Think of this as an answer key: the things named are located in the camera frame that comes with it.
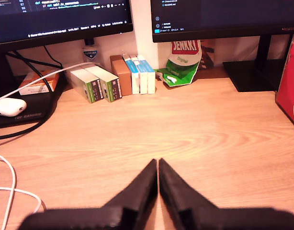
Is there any brown cardboard box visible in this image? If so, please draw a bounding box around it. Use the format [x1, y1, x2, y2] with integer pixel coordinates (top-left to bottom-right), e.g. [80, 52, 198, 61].
[110, 55, 133, 97]

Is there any white cable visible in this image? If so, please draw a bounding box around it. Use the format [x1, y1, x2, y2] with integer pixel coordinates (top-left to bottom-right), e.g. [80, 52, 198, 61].
[0, 152, 46, 230]
[0, 62, 101, 104]

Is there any white bottle with black cap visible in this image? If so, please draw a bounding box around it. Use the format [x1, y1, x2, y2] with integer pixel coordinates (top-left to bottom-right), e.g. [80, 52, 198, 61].
[82, 38, 100, 64]

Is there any green and white box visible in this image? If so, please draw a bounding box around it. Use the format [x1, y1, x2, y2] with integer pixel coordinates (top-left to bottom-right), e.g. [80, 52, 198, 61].
[69, 69, 104, 104]
[84, 65, 123, 104]

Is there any red Nike shoebox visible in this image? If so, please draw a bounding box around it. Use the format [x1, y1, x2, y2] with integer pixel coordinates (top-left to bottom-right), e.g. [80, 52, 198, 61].
[274, 37, 294, 133]

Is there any green Jenkki gum bag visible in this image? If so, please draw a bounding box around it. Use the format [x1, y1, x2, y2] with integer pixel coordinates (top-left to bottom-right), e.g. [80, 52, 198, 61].
[154, 39, 203, 88]

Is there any black gaming mouse mat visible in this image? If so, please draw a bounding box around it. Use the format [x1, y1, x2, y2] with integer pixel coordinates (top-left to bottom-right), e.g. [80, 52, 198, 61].
[0, 79, 66, 141]

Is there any large black monitor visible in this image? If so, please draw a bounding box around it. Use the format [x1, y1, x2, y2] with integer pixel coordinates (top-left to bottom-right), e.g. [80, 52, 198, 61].
[150, 0, 294, 44]

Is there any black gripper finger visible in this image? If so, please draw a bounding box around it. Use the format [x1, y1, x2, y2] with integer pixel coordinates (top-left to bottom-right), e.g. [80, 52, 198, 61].
[158, 157, 219, 228]
[102, 159, 159, 227]

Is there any orange and white box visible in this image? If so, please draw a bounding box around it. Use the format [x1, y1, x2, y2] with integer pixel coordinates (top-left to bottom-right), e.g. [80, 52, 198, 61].
[18, 70, 60, 96]

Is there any black monitor with purple code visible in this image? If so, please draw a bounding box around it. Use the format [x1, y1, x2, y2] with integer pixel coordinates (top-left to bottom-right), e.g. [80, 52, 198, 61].
[0, 0, 134, 52]

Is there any white earbuds case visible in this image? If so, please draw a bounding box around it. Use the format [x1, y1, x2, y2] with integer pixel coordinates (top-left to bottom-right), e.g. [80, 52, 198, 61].
[0, 97, 28, 118]

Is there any black cable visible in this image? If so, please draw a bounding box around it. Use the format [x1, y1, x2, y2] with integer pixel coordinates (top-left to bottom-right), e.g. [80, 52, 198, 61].
[5, 51, 55, 93]
[42, 45, 64, 69]

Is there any black monitor stand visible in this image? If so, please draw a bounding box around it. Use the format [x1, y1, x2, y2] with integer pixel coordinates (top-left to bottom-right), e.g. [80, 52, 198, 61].
[222, 34, 294, 93]

